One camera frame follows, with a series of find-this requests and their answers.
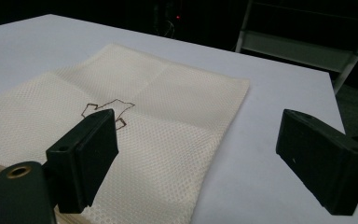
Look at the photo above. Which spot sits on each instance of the grey metal shelf rack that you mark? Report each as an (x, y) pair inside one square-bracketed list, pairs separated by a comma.
[(298, 43)]

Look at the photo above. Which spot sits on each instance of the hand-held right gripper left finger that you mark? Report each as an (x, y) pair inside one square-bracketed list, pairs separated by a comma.
[(80, 158)]

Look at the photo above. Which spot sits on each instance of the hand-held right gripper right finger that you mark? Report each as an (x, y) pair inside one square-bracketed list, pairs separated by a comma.
[(323, 161)]

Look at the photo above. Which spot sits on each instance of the cream mesh laundry bag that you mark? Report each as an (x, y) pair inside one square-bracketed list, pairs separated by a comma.
[(112, 133)]

